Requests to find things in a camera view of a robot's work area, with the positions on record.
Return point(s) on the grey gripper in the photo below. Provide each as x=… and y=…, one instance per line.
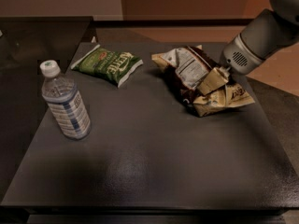
x=237, y=55

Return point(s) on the brown chip bag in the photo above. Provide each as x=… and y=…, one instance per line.
x=185, y=68

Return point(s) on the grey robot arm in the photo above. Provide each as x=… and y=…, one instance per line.
x=264, y=47

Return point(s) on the green chip bag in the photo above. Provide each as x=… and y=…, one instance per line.
x=112, y=66

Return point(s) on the clear plastic water bottle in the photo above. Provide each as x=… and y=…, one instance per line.
x=65, y=102

